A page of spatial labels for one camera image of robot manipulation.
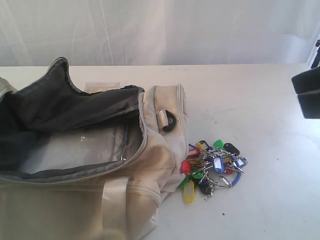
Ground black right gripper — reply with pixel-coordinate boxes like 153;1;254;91
291;66;320;119

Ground colourful key tag bunch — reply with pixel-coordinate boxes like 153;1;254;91
178;139;248;204

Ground beige duffel bag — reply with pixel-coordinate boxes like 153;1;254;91
0;57;188;240

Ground dark object at right edge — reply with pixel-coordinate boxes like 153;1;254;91
310;39;320;69

